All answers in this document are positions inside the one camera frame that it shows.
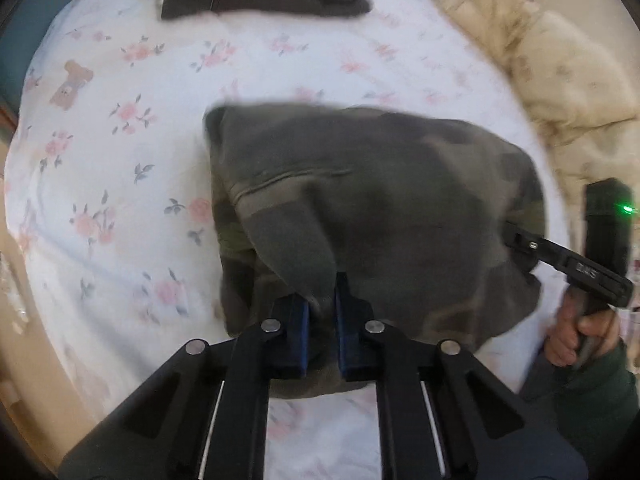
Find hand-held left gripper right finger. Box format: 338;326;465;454
334;272;590;480

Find person's right hand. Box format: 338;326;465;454
544;300;624;368

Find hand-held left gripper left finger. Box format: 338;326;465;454
57;292;311;480

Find person's right forearm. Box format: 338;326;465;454
520;337;640;473

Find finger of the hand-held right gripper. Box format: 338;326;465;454
501;219;555;273

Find teal bed headboard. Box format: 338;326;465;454
0;0;81;116

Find floral white bed sheet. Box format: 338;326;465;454
2;0;587;480

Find cream bear print duvet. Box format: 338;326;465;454
430;0;640;196

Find camouflage pants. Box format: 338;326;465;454
202;102;547;401

